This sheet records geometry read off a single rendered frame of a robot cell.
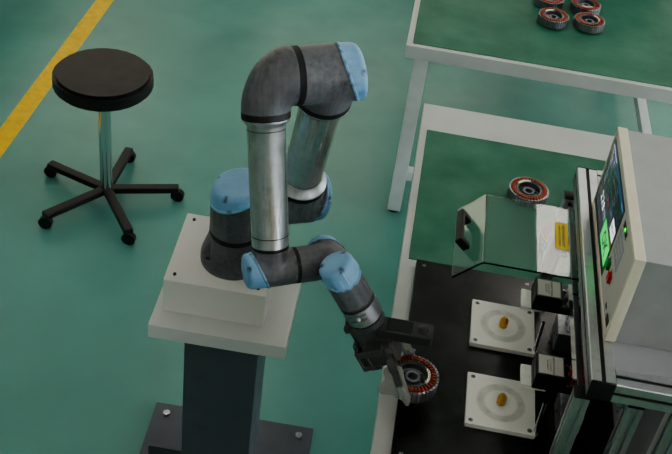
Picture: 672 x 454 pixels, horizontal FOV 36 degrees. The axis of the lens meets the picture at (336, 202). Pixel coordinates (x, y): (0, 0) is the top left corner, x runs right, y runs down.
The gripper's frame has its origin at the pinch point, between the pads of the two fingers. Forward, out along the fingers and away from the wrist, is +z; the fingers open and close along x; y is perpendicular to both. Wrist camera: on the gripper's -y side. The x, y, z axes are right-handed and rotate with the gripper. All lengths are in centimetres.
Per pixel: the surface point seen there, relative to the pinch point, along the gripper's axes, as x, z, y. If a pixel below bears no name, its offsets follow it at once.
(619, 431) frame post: 17.4, 7.0, -40.6
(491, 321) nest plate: -27.8, 13.7, -11.9
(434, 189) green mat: -80, 9, 4
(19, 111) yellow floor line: -187, -13, 186
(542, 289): -26.4, 6.4, -26.6
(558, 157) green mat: -107, 27, -26
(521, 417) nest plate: 0.3, 17.0, -18.0
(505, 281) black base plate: -44.4, 16.7, -14.1
